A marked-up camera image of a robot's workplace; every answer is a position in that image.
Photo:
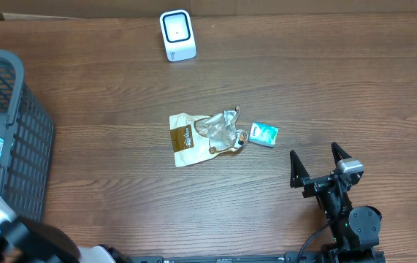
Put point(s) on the brown cardboard backdrop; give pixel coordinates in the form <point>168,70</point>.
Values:
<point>153,8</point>

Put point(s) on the beige brown bag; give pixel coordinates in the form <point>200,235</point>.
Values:
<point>198,138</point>

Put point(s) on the white barcode scanner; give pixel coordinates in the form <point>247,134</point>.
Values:
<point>178,36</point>

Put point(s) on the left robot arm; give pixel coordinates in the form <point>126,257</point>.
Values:
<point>39,242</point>

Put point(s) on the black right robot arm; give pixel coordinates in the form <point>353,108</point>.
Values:
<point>355,230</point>

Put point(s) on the grey plastic mesh basket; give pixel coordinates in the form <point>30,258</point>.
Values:
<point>28,132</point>

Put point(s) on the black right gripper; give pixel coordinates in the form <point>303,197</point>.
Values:
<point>299,178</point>

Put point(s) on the teal white tissue pack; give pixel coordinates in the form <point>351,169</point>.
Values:
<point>263,134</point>

